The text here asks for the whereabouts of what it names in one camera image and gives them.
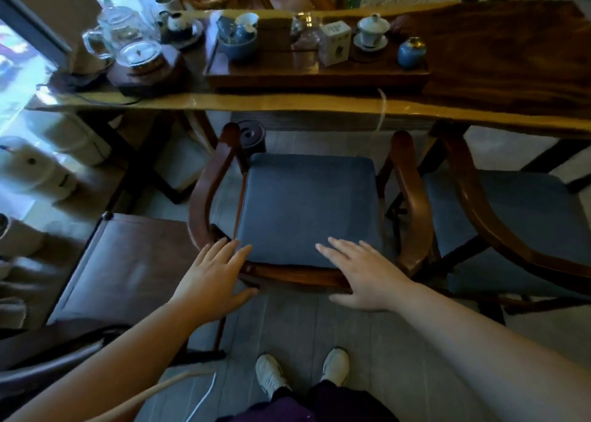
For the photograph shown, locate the white lidded tea cup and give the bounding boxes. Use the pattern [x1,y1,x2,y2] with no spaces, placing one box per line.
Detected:
[357,13,391,48]

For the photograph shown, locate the long wooden table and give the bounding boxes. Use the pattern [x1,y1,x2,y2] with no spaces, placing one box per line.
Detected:
[28,1,591,215]

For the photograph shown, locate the white shoe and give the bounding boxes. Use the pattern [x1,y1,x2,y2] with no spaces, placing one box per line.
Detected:
[255,353,290,400]
[320,347,351,388]

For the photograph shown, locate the grey round plate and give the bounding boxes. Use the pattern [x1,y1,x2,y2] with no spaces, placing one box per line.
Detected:
[165,19,205,51]

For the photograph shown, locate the white paper box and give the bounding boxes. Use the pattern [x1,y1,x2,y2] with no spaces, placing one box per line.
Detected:
[318,20,352,68]

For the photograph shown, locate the large glass teapot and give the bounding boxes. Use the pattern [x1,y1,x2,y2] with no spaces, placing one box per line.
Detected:
[82,0,149,63]

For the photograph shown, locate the brown wooden armchair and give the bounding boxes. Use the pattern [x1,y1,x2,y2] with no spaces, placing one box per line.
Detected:
[385,122,591,325]
[187,123,437,353]

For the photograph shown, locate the person's right hand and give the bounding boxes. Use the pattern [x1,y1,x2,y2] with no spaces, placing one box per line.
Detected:
[316,237,417,313]

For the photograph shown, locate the white left shoe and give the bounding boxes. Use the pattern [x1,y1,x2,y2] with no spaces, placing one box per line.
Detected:
[255,353,290,400]

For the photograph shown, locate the thin white cable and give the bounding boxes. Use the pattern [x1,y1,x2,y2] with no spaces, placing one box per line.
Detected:
[185,372,218,422]

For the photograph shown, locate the small black white teapot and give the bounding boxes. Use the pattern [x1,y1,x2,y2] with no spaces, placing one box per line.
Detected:
[166,12,195,40]

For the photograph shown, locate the person's right forearm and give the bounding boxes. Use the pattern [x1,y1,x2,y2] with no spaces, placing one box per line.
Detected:
[392,281,591,422]

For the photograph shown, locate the beige rope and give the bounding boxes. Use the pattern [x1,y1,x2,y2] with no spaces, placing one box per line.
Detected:
[87,366,218,422]

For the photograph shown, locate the blue ceramic bowl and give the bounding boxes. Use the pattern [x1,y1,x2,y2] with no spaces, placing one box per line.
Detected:
[217,29,259,63]

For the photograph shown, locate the blue round jar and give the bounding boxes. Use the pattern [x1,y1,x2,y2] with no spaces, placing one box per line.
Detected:
[397,37,427,70]

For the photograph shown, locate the blue tea cup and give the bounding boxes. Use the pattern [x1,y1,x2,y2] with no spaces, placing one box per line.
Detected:
[232,24,257,45]

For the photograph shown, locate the purple trousers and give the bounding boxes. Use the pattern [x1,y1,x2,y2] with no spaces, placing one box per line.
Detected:
[216,380,399,422]

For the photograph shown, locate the black power cord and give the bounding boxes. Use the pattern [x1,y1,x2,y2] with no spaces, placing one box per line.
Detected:
[36,84,141,107]

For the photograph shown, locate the black round bin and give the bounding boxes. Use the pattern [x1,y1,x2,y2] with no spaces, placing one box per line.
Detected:
[237,120,267,158]

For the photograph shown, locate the white right shoe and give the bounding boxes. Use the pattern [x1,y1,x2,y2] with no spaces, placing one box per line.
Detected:
[320,347,351,388]

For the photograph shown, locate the person's left forearm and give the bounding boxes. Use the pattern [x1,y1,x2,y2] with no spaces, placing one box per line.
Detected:
[5,298,205,422]

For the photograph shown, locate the dark wooden tea tray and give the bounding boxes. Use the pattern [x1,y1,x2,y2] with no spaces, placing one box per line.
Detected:
[204,18,431,91]

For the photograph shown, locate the blue seat cushion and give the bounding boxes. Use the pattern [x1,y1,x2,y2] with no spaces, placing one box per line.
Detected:
[235,153,384,270]
[422,170,591,300]

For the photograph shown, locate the white saucer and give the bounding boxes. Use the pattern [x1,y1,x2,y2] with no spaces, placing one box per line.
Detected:
[353,33,389,52]

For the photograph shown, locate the person's left hand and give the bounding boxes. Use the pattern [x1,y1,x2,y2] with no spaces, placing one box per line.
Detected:
[168,238,259,328]

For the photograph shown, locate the glass pitcher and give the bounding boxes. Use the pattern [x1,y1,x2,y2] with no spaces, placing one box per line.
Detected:
[290,12,322,72]

